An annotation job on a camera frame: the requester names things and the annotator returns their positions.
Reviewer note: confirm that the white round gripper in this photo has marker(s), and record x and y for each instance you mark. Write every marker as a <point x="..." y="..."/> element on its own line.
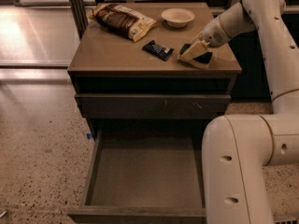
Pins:
<point x="212" y="34"/>

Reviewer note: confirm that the dark green yellow sponge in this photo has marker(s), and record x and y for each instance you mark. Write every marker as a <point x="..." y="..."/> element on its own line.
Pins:
<point x="196" y="55"/>

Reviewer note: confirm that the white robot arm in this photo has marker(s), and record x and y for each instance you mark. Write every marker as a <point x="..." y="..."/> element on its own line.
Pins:
<point x="236" y="148"/>

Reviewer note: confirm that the grey drawer cabinet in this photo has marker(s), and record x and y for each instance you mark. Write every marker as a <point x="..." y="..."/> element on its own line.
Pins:
<point x="110" y="64"/>

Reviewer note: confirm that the closed grey top drawer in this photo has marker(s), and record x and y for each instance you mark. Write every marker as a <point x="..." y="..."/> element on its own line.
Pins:
<point x="151" y="106"/>

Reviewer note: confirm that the open grey middle drawer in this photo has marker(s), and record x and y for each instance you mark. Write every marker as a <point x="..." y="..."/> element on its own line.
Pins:
<point x="143" y="179"/>

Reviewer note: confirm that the white ceramic bowl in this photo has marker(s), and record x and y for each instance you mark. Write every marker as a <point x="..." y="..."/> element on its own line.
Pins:
<point x="177" y="17"/>

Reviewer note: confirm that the dark blue snack packet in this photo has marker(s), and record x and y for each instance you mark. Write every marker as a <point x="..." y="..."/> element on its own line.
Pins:
<point x="157" y="50"/>

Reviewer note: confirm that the brown yellow chip bag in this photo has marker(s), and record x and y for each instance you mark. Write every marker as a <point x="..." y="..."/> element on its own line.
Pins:
<point x="124" y="20"/>

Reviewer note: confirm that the blue tape piece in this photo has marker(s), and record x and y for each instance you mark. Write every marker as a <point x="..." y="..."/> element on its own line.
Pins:
<point x="89" y="136"/>

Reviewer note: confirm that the metal floor vent grille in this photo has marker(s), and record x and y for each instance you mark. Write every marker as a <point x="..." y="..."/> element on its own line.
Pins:
<point x="287" y="220"/>

